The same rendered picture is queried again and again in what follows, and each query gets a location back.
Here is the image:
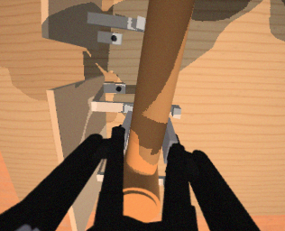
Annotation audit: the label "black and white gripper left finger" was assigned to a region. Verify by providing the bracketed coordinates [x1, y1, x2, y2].
[0, 111, 133, 231]

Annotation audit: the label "orange wooden mallet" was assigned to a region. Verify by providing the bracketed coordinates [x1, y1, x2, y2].
[124, 0, 195, 222]

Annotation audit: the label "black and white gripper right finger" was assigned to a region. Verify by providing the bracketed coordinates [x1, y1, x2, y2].
[161, 117, 261, 231]

